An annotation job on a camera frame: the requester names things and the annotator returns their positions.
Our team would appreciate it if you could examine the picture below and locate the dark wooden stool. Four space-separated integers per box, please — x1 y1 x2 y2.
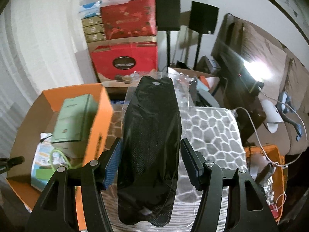
97 77 136 95

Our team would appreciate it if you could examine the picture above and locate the orange cardboard box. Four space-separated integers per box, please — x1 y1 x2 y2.
6 83 115 231

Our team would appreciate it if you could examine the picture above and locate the brown sofa cushion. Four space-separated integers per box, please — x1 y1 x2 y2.
286 51 309 107
238 20 288 102

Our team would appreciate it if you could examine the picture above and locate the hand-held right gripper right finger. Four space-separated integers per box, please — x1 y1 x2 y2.
181 138 278 232

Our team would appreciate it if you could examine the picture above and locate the green tissue pack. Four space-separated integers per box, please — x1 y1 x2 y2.
51 94 99 157

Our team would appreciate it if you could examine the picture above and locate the lime green cable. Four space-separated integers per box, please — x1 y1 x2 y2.
35 148 84 190

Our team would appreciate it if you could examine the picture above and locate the blue grey tool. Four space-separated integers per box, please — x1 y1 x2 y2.
278 92 303 142

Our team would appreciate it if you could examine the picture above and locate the red floral gift bag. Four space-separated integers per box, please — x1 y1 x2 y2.
100 0 157 40

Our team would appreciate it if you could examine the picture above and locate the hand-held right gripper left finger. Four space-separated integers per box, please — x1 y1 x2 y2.
25 138 123 232

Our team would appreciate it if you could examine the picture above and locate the small grey box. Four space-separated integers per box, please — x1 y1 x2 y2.
198 55 219 74

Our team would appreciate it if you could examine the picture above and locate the blue white tissue pack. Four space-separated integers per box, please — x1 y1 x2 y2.
78 1 102 18

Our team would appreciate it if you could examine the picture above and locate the gold portable lamp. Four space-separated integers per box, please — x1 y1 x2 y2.
239 60 271 95

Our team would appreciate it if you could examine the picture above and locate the red gift bag oval label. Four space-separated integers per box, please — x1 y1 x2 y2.
88 36 158 83

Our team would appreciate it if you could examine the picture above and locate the tangle of white cables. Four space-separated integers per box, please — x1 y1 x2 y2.
264 179 289 211

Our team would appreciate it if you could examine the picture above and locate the grey white patterned blanket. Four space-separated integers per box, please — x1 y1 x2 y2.
106 99 248 232

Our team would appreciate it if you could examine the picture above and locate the white cable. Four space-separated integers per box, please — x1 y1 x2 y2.
259 89 307 167
232 106 276 167

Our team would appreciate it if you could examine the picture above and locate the orange storage box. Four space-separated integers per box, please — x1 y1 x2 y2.
243 145 286 225

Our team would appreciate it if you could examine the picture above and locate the red envelope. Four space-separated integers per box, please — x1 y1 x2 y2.
270 208 283 223

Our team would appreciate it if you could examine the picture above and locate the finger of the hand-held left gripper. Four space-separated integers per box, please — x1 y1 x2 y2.
0 157 25 172

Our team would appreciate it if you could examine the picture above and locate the white blue mask packet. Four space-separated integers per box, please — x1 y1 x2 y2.
30 133 73 191

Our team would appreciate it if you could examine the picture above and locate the white curtain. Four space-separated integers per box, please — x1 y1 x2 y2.
0 5 85 136

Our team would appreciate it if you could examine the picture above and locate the brown cardboard box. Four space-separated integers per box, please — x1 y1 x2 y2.
168 66 221 95

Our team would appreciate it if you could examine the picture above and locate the brown sofa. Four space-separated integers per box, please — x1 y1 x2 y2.
211 13 309 155

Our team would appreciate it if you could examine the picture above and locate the black device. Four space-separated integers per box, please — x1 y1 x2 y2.
256 162 276 184

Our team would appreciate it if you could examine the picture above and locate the black speaker on stand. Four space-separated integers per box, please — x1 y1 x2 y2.
188 1 220 70
154 0 181 67

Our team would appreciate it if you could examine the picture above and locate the black face mask clear wrap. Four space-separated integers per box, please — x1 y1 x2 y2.
117 71 204 230

